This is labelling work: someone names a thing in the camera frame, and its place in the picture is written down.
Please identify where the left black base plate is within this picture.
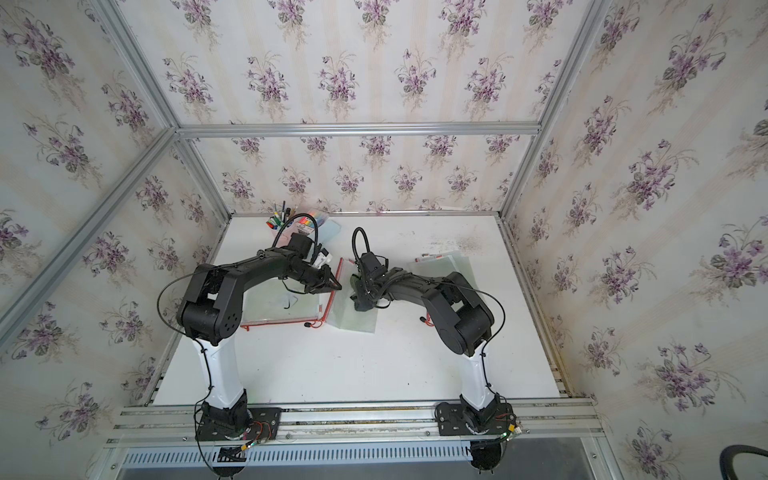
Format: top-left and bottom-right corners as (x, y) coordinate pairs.
(195, 407), (284, 443)

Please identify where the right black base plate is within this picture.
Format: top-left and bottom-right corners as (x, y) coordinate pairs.
(434, 397), (520, 437)

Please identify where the black chair part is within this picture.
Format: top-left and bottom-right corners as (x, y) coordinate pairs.
(719, 444), (767, 480)

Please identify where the mesh document bag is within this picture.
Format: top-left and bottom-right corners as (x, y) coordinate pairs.
(240, 279), (338, 331)
(326, 258), (378, 334)
(411, 251), (477, 287)

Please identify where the colourful marker box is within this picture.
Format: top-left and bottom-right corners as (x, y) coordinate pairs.
(298, 210), (329, 235)

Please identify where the white ventilation grille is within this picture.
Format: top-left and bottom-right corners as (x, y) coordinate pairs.
(122, 440), (471, 469)

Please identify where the light blue pencil case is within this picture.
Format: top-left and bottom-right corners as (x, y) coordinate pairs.
(309, 219), (341, 244)

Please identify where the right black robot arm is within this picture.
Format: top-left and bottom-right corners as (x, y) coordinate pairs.
(351, 227), (503, 432)

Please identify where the pink pen cup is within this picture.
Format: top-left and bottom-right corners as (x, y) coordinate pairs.
(271, 220), (301, 244)

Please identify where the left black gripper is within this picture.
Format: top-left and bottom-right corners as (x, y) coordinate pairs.
(287, 264), (342, 294)

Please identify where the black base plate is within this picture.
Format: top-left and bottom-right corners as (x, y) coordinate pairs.
(195, 407), (284, 443)
(434, 397), (520, 437)

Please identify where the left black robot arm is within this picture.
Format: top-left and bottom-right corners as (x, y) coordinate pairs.
(171, 213), (342, 431)

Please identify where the aluminium mounting rail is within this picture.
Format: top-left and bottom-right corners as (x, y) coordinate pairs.
(106, 398), (606, 448)

